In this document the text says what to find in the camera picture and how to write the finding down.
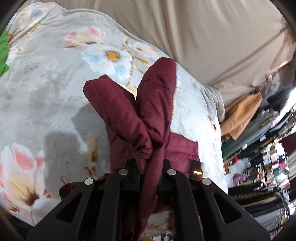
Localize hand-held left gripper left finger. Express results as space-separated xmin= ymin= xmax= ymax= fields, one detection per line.
xmin=26 ymin=159 xmax=140 ymax=241

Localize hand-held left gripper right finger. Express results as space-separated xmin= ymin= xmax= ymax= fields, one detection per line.
xmin=158 ymin=159 xmax=271 ymax=241

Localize maroon puffer jacket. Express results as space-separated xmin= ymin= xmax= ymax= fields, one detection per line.
xmin=59 ymin=57 xmax=201 ymax=241

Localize orange hanging garment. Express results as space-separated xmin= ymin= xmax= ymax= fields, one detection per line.
xmin=220 ymin=91 xmax=263 ymax=141

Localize cluttered storage shelves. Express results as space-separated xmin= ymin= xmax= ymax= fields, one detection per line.
xmin=222 ymin=86 xmax=296 ymax=232

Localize floral fleece blanket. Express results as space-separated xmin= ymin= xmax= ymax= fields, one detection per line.
xmin=0 ymin=2 xmax=228 ymax=234

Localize beige fabric sheet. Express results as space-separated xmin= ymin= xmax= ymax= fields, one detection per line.
xmin=53 ymin=0 xmax=296 ymax=105

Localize green cloth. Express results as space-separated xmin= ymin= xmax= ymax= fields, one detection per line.
xmin=0 ymin=30 xmax=10 ymax=76

